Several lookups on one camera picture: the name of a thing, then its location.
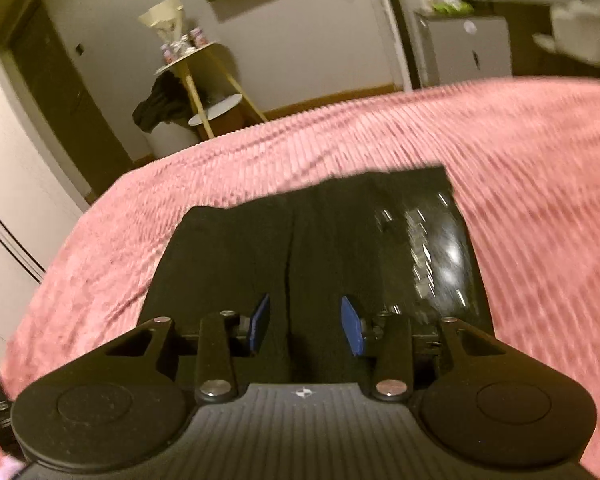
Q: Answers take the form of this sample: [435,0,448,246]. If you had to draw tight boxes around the wooden two-tier side table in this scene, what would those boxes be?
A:
[155,41,268,140]

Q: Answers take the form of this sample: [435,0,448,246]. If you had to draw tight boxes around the black garment on table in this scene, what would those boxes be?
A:
[132,72,193,133]

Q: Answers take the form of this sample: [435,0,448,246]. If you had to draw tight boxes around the cream wrapped flower bouquet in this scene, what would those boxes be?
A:
[138,0,193,58]

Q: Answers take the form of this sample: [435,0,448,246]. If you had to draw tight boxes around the black pants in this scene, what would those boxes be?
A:
[140,166,488,387]

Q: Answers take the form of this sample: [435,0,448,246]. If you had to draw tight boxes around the pink ribbed bed blanket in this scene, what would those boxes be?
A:
[0,78,600,479]

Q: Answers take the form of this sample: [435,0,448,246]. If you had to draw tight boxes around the dark wooden door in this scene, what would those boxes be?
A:
[12,6,133,196]

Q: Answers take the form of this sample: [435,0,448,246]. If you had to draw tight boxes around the white fluffy chair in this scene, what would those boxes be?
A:
[533,0,600,68]

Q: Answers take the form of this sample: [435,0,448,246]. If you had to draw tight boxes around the grey bedside cabinet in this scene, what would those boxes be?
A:
[416,13,513,87]

